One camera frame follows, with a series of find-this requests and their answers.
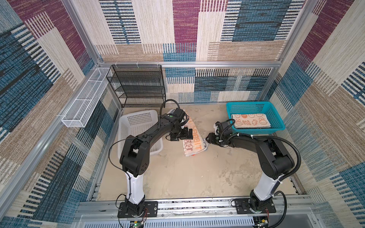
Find orange rabbit towel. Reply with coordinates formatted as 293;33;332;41
182;119;208;157

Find orange bunny towel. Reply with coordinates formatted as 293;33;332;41
231;114;271;129

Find white plastic basket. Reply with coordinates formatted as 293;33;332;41
117;110;158;158

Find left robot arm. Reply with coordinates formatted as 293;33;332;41
119;108;193;215

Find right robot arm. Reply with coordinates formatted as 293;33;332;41
206;133;295;213

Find teal plastic basket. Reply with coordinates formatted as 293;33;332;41
226;101;285;135

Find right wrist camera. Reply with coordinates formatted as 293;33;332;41
214;121;232;138

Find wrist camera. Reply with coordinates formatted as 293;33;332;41
214;121;232;138
172;108;189;124

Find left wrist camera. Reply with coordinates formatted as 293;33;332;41
172;108;189;124

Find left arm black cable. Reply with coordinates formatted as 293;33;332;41
159;99;181;116

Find black wire shelf rack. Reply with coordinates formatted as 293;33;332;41
106;65;166;108

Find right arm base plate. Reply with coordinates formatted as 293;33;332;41
231;197;276;214

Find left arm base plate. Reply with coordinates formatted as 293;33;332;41
117;201;158;219

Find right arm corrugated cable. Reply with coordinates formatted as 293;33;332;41
219;118;302;228

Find white mesh wall tray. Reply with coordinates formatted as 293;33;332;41
62;67;109;128

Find aluminium front rail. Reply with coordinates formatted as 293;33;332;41
73;195;316;221

